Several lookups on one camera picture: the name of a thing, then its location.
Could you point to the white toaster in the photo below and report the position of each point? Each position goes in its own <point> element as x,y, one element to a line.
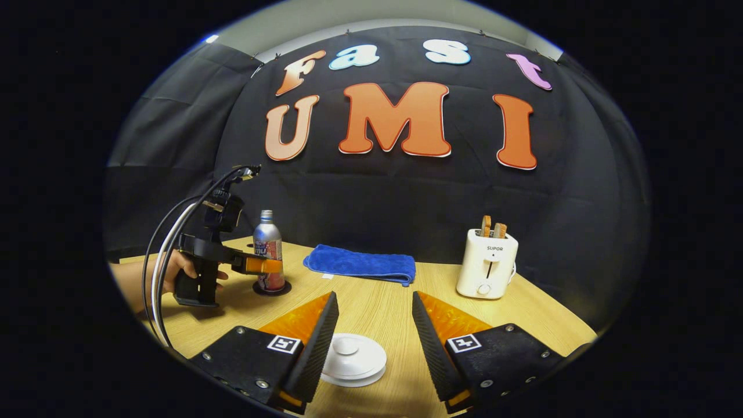
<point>486,267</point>

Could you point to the toast slice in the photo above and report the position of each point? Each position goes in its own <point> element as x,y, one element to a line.
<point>500,231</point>
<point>486,226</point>

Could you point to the white teacup lid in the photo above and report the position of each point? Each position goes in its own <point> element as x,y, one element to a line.
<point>348,348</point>

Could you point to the dark round coaster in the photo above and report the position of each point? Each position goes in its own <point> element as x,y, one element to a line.
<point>285,288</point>

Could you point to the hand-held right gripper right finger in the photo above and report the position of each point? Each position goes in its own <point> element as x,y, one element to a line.
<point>433,348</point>

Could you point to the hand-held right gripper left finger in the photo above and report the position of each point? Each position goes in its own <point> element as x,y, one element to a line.
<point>316,348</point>

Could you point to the silver water bottle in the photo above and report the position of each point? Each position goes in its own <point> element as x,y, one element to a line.
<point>267,244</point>

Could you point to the white teacup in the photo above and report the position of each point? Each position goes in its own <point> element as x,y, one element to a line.
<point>380,364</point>

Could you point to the blue folded cloth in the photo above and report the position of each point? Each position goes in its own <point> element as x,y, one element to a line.
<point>360,264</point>

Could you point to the white saucer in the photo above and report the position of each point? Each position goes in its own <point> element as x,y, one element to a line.
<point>354,383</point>

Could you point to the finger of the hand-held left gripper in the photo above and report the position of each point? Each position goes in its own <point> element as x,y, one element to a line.
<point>261,266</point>

